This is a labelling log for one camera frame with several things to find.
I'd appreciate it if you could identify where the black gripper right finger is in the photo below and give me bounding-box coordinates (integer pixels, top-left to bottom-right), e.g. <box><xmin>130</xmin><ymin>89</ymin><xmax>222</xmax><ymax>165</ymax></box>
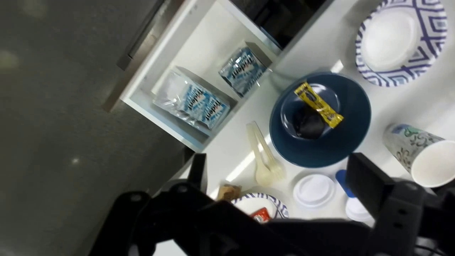
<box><xmin>294</xmin><ymin>152</ymin><xmax>455</xmax><ymax>256</ymax></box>

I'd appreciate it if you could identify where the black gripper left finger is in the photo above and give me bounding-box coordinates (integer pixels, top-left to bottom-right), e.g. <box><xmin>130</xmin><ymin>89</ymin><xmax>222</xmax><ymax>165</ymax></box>
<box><xmin>90</xmin><ymin>152</ymin><xmax>296</xmax><ymax>256</ymax></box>

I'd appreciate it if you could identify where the dark blue bowl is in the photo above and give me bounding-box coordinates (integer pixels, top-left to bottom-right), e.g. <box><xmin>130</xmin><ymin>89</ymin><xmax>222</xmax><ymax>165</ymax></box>
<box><xmin>269</xmin><ymin>71</ymin><xmax>373</xmax><ymax>167</ymax></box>

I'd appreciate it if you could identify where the white bottle blue cap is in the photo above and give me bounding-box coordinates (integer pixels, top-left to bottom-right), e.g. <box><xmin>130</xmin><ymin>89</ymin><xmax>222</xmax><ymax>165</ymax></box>
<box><xmin>335</xmin><ymin>169</ymin><xmax>377</xmax><ymax>224</ymax></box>

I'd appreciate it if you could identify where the brown sauce packet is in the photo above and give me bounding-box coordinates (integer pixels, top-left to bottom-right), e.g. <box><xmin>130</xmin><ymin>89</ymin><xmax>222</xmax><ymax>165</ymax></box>
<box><xmin>217</xmin><ymin>183</ymin><xmax>242</xmax><ymax>202</ymax></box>

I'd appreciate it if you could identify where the patterned paper cup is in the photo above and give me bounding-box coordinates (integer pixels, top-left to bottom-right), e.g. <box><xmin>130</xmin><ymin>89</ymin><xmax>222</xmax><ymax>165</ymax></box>
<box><xmin>383</xmin><ymin>123</ymin><xmax>455</xmax><ymax>189</ymax></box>

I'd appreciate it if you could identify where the white round lid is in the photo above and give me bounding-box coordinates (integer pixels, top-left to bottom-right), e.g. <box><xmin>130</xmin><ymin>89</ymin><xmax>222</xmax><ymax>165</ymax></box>
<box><xmin>292</xmin><ymin>170</ymin><xmax>338</xmax><ymax>209</ymax></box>

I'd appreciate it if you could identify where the white plastic spoon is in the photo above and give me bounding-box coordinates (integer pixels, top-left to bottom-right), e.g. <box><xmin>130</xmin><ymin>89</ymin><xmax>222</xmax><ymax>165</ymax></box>
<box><xmin>247</xmin><ymin>121</ymin><xmax>288</xmax><ymax>187</ymax></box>

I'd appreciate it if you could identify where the yellow sauce packet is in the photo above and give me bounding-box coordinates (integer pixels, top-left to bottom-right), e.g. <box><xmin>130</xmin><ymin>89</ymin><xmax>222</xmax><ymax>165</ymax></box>
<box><xmin>294</xmin><ymin>81</ymin><xmax>346</xmax><ymax>129</ymax></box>

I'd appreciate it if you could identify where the white blue open drawer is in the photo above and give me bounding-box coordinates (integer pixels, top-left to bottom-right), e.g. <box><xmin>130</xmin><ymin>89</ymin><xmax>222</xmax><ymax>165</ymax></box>
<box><xmin>104</xmin><ymin>0</ymin><xmax>286</xmax><ymax>153</ymax></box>

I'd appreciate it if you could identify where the black under-counter cabinet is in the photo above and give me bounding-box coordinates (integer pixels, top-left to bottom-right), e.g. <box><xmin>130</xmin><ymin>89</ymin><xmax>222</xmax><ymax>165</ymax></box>
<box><xmin>230</xmin><ymin>0</ymin><xmax>333</xmax><ymax>51</ymax></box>

